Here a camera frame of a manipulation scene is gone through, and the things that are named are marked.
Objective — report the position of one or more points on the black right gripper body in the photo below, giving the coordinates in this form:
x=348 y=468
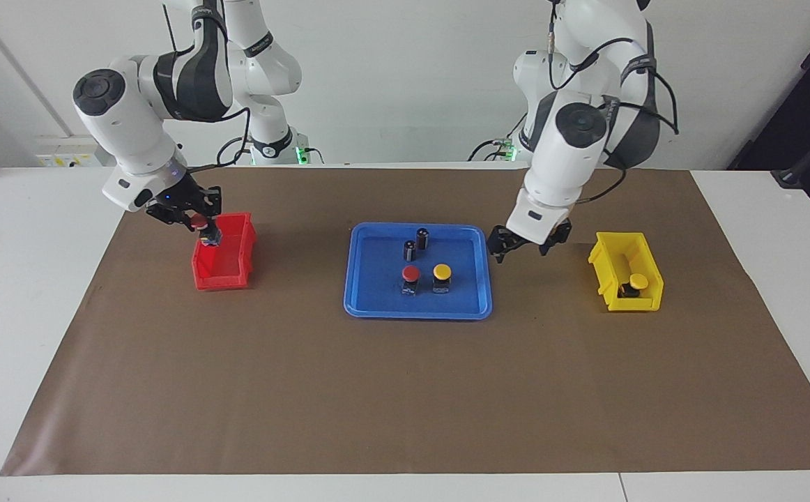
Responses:
x=175 y=202

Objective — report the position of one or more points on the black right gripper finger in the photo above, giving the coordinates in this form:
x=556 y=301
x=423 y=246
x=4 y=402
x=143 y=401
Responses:
x=212 y=201
x=190 y=222

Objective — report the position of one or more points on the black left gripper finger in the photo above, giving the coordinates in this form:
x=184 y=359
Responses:
x=560 y=237
x=501 y=240

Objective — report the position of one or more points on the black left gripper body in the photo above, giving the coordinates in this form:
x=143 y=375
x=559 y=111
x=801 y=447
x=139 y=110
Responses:
x=534 y=242

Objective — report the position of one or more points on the red push button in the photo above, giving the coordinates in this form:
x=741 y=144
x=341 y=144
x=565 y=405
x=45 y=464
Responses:
x=410 y=272
x=201 y=222

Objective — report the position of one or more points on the yellow push button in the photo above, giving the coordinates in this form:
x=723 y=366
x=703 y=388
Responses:
x=442 y=270
x=637 y=281

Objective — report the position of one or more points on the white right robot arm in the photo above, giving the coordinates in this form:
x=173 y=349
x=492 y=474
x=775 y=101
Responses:
x=126 y=118

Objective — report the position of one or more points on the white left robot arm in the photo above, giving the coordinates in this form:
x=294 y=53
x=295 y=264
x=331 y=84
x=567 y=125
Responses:
x=565 y=160

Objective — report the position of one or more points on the blue plastic tray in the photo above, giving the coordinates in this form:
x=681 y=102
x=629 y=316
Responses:
x=377 y=293

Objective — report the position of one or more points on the yellow plastic bin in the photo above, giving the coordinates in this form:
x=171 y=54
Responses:
x=604 y=275

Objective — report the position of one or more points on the red plastic bin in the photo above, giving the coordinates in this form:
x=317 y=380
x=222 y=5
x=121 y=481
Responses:
x=220 y=275

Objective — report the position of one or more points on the black cylinder capacitor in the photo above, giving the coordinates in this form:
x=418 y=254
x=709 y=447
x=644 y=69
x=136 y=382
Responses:
x=423 y=238
x=410 y=251

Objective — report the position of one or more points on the brown paper mat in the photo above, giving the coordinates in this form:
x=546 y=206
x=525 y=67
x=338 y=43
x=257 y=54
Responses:
x=405 y=390

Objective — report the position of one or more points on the black panel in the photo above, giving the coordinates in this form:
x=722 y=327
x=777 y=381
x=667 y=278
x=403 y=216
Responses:
x=809 y=97

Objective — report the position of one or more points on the white wall socket box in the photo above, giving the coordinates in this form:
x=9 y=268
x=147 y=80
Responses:
x=70 y=150

